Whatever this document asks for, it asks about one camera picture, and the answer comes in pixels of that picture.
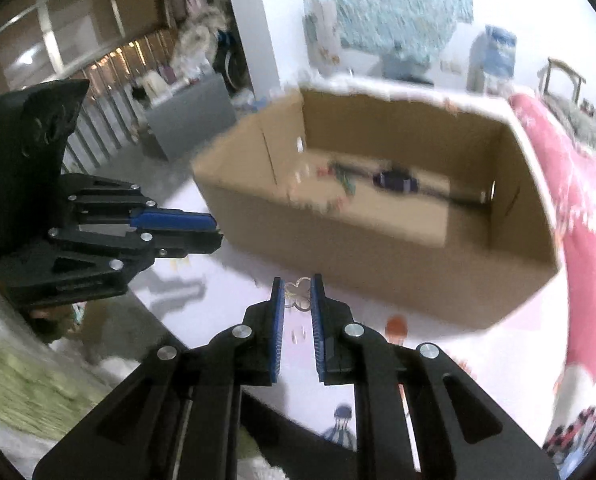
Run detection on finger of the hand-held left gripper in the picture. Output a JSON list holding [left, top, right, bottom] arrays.
[[0, 231, 225, 307], [62, 174, 219, 234]]

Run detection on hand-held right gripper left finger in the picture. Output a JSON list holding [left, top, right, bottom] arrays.
[[33, 276, 285, 480]]

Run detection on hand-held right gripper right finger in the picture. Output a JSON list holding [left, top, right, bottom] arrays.
[[311, 273, 562, 480]]

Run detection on gold butterfly charm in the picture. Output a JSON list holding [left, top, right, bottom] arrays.
[[284, 277, 315, 312]]

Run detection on brown cardboard box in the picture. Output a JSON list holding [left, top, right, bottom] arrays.
[[190, 85, 563, 331]]

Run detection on large colourful bead bracelet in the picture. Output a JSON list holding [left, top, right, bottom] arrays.
[[288, 159, 362, 216]]

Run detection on purple smart watch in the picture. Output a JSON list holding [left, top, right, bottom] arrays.
[[373, 169, 485, 207]]

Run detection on grey box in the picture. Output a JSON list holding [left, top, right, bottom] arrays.
[[142, 72, 240, 162]]

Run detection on black pants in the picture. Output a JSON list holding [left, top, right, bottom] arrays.
[[238, 392, 361, 480]]

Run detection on metal railing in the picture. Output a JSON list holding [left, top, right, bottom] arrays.
[[60, 27, 180, 173]]

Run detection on black wheel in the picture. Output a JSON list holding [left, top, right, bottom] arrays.
[[213, 30, 252, 97]]

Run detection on pile of clothes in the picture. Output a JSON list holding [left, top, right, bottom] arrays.
[[172, 10, 230, 77]]

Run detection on white patterned panel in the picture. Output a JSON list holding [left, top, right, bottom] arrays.
[[305, 0, 340, 67]]

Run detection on pink printed blanket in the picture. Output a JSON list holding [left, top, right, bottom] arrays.
[[507, 92, 596, 463]]

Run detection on white water dispenser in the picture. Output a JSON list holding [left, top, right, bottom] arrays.
[[469, 55, 509, 97]]

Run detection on grey blanket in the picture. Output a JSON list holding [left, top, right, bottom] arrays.
[[543, 95, 596, 181]]

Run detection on blue water bottle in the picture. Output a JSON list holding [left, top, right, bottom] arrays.
[[480, 24, 519, 73]]

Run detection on wooden chair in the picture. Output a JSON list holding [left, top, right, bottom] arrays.
[[538, 57, 587, 106]]

